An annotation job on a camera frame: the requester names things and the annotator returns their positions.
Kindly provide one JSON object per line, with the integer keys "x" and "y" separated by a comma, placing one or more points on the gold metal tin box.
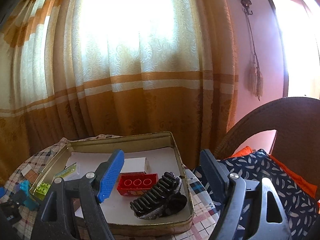
{"x": 155, "y": 227}

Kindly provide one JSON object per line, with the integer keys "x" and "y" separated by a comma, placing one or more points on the red toy brick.
{"x": 136, "y": 183}

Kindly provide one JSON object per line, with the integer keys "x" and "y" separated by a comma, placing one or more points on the cream and orange curtain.
{"x": 150, "y": 92}

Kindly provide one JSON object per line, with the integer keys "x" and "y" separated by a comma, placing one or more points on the black hair claw clip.
{"x": 162, "y": 200}

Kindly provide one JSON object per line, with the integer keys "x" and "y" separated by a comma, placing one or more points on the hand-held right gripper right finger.
{"x": 212, "y": 175}

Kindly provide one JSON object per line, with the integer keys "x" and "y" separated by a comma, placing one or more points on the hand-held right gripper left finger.
{"x": 110, "y": 177}

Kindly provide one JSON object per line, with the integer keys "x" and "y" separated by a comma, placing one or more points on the dark blue patterned cushion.
{"x": 282, "y": 195}

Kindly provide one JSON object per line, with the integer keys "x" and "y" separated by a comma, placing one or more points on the green toy brick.
{"x": 42, "y": 188}

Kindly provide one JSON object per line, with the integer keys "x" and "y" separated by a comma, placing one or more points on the brown wicker chair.
{"x": 262, "y": 120}

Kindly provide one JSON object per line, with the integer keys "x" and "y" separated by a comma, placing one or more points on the curtain tieback tassel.
{"x": 256, "y": 80}

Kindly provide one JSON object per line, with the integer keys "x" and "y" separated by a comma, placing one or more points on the clear case with green label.
{"x": 70, "y": 171}

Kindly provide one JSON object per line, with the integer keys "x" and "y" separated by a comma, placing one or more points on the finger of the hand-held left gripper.
{"x": 23, "y": 201}

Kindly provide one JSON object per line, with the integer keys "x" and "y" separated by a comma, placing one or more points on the white paper sheet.
{"x": 117, "y": 212}

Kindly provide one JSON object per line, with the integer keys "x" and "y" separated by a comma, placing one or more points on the white cardboard box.
{"x": 133, "y": 165}

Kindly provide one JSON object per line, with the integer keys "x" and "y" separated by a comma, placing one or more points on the metal wall hook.
{"x": 247, "y": 3}

